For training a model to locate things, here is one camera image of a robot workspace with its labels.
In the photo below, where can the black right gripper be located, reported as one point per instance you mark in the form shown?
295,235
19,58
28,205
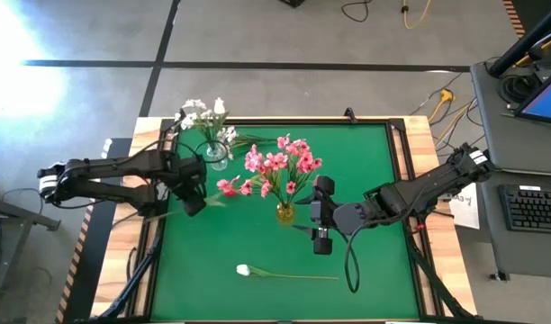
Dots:
330,216

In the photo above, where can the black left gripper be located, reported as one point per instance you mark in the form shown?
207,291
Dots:
190,180

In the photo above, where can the pink artificial flower bunch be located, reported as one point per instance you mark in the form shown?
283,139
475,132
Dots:
304,161
246,186

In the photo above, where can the white artificial tulip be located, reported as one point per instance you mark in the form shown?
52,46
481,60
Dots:
219,106
242,269

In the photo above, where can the white artificial flower bunch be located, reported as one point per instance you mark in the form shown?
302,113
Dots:
230,134
194,105

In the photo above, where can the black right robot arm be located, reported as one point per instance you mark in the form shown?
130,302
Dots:
437,180

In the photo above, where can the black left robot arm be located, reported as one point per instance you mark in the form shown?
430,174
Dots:
113,164

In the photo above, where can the yellow ribbed glass vase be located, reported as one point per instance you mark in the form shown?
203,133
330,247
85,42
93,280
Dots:
285,216

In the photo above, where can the clear ribbed glass vase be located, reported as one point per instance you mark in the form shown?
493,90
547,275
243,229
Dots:
218,162

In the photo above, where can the black clamp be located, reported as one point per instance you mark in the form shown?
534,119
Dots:
181,115
349,114

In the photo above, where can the green table mat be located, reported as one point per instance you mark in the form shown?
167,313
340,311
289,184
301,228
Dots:
239,292

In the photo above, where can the small red connector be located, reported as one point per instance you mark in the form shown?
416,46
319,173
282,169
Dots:
419,227

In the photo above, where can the black hazard-striped platform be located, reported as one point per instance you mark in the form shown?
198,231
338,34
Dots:
88,270

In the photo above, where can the white paper sheet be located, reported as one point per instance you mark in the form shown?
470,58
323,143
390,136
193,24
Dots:
466,211

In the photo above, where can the grey metal stand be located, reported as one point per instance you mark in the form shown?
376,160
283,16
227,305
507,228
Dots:
14,211

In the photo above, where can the grey side desk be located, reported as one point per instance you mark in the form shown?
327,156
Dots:
518,252

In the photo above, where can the white label sticker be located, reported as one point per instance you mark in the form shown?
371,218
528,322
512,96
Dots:
530,187

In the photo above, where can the black keyboard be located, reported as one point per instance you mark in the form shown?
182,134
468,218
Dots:
532,209

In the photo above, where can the laptop with blue screen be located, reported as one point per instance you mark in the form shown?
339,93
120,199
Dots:
550,101

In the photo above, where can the black pole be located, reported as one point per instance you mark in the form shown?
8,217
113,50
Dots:
523,42

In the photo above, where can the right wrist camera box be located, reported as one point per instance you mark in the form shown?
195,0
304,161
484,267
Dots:
316,211

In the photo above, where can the black frame strut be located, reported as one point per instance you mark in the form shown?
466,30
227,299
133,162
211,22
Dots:
131,281
439,281

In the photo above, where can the black table frame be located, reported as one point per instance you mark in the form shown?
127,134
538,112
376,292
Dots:
420,292

